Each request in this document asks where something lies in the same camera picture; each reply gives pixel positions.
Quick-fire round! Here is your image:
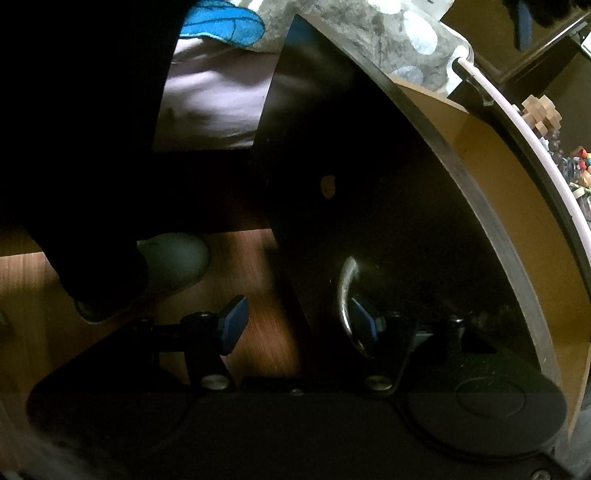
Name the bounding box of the metal drawer handle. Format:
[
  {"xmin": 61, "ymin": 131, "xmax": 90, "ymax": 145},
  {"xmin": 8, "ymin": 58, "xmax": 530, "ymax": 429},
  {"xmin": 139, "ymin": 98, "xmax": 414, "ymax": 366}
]
[{"xmin": 337, "ymin": 256, "xmax": 361, "ymax": 336}]

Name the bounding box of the dark drawer front panel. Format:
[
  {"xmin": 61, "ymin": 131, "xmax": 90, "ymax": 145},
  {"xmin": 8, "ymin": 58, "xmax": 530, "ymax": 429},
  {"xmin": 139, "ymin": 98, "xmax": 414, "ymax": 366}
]
[{"xmin": 254, "ymin": 15, "xmax": 561, "ymax": 381}]

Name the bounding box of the wooden open drawer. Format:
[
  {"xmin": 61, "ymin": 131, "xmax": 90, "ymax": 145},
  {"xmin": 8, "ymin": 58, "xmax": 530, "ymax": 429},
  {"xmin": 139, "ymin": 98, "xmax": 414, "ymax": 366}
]
[{"xmin": 393, "ymin": 78, "xmax": 590, "ymax": 436}]

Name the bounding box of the dark green slipper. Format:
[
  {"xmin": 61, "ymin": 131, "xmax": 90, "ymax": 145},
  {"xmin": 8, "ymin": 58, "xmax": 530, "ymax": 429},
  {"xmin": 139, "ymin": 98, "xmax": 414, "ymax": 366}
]
[{"xmin": 137, "ymin": 233, "xmax": 211, "ymax": 292}]

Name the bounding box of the pink foam table mat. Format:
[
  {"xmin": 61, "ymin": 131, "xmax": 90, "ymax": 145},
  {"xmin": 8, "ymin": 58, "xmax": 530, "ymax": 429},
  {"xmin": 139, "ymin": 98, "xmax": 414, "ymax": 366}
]
[{"xmin": 452, "ymin": 58, "xmax": 590, "ymax": 271}]

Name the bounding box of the wooden burr puzzle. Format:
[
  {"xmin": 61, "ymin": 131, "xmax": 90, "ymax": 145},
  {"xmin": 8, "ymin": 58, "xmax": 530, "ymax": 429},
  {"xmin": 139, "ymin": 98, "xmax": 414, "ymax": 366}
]
[{"xmin": 522, "ymin": 95, "xmax": 562, "ymax": 138}]

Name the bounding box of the grey patterned blanket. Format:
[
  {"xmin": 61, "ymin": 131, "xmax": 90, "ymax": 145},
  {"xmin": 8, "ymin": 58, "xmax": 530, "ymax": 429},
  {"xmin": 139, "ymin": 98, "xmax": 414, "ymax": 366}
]
[{"xmin": 177, "ymin": 0, "xmax": 475, "ymax": 96}]

